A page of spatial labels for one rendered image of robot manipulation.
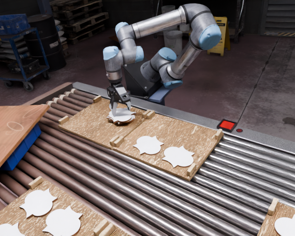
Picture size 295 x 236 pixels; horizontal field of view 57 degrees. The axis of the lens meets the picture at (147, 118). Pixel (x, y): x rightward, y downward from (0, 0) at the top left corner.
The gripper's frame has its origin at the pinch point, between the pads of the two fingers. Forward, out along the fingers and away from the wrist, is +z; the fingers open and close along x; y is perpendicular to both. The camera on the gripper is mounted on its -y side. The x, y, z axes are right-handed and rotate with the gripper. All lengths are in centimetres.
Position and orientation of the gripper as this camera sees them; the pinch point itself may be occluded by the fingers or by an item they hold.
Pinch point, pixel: (122, 113)
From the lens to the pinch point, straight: 146.4
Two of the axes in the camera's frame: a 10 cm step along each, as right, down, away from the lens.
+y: -5.5, -4.1, 7.3
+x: -8.3, 3.6, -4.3
